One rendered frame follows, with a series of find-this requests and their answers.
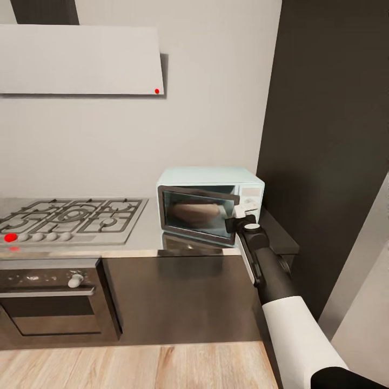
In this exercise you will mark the range hood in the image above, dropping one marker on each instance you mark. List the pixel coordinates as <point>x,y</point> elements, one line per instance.
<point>48,51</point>

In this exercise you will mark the microwave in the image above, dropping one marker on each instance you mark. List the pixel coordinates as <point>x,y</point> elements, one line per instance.
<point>196,200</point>

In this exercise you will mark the burner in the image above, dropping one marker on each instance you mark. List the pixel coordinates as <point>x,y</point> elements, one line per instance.
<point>71,222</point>

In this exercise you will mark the fridge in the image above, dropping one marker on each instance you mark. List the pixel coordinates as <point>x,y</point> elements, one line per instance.
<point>324,159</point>

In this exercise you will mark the oven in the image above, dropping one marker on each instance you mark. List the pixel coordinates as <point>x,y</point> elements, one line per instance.
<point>57,301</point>

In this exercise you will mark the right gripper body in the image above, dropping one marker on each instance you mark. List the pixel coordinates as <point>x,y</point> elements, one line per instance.
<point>232,223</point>

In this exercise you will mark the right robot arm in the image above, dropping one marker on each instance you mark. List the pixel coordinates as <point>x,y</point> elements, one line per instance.
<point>305,357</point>

